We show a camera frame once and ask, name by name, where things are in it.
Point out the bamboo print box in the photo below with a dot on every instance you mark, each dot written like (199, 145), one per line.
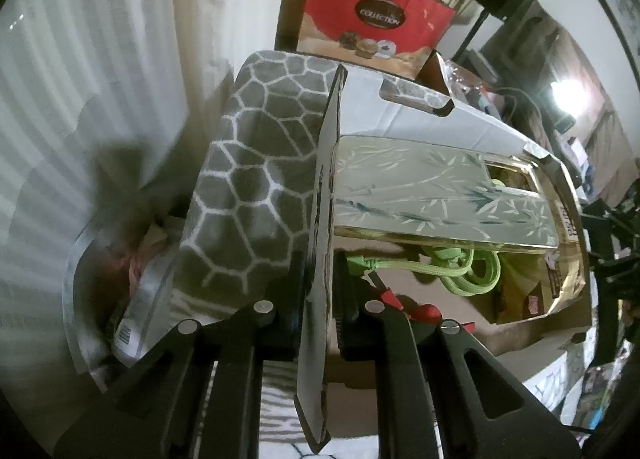
(425, 189)

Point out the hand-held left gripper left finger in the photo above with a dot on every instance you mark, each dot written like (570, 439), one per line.
(280, 334)

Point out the clear plastic storage bin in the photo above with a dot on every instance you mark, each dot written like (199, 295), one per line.
(82, 299)

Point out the white plastic bag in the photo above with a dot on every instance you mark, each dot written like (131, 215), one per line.
(145, 309)

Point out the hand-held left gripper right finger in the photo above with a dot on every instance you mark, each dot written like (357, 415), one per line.
(355, 334)

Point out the large gold snack bag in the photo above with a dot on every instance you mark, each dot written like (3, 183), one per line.
(565, 264)

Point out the brown sofa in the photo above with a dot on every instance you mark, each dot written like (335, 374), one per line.
(595, 104)

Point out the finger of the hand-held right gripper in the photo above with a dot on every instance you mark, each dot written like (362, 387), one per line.
(617, 274)
(612, 216)

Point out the cluttered cardboard box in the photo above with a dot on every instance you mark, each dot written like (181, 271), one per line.
(465, 84)

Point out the white curtain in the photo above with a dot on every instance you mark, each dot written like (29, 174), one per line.
(100, 89)

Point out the grey white patterned blanket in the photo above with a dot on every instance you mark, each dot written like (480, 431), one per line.
(240, 164)

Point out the black television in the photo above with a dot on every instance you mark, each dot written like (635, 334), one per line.
(520, 49)

